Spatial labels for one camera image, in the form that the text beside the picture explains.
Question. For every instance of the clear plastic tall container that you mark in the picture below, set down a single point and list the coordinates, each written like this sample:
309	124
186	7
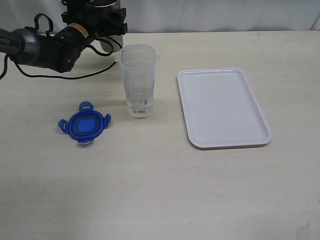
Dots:
138	65

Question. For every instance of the blue plastic lid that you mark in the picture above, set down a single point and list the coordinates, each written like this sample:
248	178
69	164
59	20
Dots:
85	125

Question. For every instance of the white rectangular tray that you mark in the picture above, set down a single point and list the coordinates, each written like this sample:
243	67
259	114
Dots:
220	109

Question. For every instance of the white backdrop curtain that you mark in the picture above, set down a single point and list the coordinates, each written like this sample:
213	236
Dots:
164	16

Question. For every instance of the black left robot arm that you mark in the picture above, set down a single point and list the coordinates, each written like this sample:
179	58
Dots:
59	52

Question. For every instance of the stainless steel cup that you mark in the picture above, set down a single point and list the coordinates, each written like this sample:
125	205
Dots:
107	7

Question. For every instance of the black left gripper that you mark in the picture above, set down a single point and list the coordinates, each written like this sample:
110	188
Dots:
95	20

